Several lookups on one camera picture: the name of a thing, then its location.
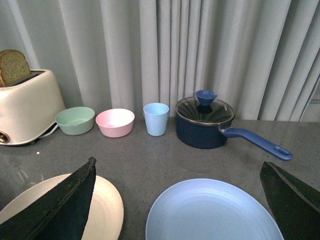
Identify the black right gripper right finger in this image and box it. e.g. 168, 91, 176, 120
259, 161, 320, 240

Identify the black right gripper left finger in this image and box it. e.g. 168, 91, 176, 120
0, 157, 96, 240

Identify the cream beige plate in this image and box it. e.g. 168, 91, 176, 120
0, 174, 124, 240

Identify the light blue plate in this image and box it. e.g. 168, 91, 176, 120
145, 178, 283, 240

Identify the green bowl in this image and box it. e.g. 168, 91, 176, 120
55, 106, 95, 136

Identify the pink bowl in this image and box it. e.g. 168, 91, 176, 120
95, 108, 135, 138

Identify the cream white toaster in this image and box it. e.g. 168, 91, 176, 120
0, 69, 66, 146

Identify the dark blue saucepan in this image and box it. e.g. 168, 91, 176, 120
176, 113, 293, 161

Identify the glass lid with blue knob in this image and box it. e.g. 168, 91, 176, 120
175, 90, 235, 126

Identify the light blue cup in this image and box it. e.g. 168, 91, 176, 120
143, 102, 170, 137

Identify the grey curtain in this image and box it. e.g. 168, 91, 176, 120
0, 0, 320, 122

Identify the brown bread slice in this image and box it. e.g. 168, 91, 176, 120
0, 49, 31, 88

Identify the white toaster cable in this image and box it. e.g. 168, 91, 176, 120
38, 124, 60, 139

